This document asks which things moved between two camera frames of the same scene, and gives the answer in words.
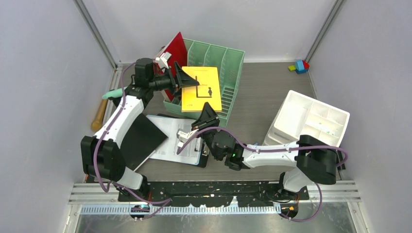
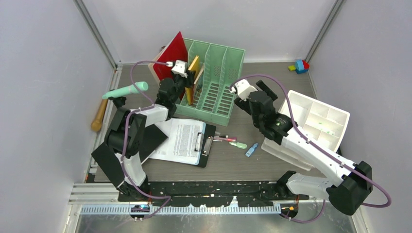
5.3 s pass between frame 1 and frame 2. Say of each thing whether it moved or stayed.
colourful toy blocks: stayed
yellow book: moved
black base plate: stayed
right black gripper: moved
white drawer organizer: stayed
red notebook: stayed
